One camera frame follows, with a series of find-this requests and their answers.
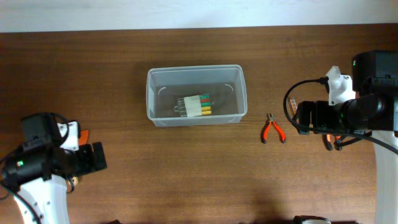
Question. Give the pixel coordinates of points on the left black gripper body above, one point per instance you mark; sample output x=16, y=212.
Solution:
x=83, y=161

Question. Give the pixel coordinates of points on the clear plastic container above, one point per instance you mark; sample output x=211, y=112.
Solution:
x=225, y=84

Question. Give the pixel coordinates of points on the orange scraper wooden handle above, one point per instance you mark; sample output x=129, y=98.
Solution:
x=83, y=139

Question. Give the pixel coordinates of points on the copper terminal bar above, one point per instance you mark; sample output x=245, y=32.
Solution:
x=293, y=106

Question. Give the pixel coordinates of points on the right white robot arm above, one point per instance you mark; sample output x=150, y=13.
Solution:
x=361, y=106

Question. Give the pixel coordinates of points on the orange black long-nose pliers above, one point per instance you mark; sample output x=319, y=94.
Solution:
x=329, y=144

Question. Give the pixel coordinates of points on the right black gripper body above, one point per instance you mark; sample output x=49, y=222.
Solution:
x=323, y=116

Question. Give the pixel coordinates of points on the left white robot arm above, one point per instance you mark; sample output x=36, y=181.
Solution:
x=41, y=171

